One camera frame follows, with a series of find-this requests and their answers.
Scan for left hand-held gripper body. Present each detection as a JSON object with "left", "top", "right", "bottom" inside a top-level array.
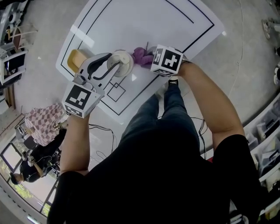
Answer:
[{"left": 61, "top": 63, "right": 108, "bottom": 119}]

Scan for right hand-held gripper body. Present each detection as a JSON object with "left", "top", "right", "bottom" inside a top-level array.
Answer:
[{"left": 150, "top": 44, "right": 184, "bottom": 77}]

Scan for white paper cup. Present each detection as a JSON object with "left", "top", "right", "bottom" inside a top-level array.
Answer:
[{"left": 106, "top": 50, "right": 134, "bottom": 78}]

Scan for purple cloth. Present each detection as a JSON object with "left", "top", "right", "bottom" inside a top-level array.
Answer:
[{"left": 130, "top": 46, "right": 155, "bottom": 67}]

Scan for person's right forearm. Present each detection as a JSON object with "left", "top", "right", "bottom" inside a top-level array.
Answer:
[{"left": 175, "top": 62, "right": 246, "bottom": 152}]

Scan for person's left forearm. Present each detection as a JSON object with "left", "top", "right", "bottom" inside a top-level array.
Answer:
[{"left": 59, "top": 112, "right": 91, "bottom": 176}]

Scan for red white checkered cloth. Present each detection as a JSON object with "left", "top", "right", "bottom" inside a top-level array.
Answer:
[{"left": 24, "top": 102, "right": 65, "bottom": 147}]

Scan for yellow rectangular tray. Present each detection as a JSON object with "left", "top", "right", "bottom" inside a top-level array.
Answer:
[{"left": 66, "top": 49, "right": 88, "bottom": 74}]

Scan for person's blue jeans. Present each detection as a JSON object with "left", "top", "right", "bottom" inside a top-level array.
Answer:
[{"left": 121, "top": 80, "right": 201, "bottom": 154}]

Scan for white desk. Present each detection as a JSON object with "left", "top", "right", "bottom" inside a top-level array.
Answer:
[{"left": 0, "top": 49, "right": 28, "bottom": 86}]

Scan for wooden chair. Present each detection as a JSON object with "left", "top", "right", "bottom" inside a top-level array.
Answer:
[{"left": 6, "top": 24, "right": 39, "bottom": 50}]

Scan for person's black shirt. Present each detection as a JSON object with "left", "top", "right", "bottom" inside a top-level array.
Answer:
[{"left": 46, "top": 122, "right": 263, "bottom": 224}]

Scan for storage rack with bins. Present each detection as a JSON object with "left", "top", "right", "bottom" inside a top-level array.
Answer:
[{"left": 242, "top": 93, "right": 280, "bottom": 217}]

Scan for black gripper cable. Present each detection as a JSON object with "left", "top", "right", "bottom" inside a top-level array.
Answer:
[
  {"left": 88, "top": 123, "right": 117, "bottom": 163},
  {"left": 190, "top": 116, "right": 207, "bottom": 161}
]

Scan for white floor cable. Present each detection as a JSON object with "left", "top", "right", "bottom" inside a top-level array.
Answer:
[{"left": 227, "top": 0, "right": 246, "bottom": 97}]

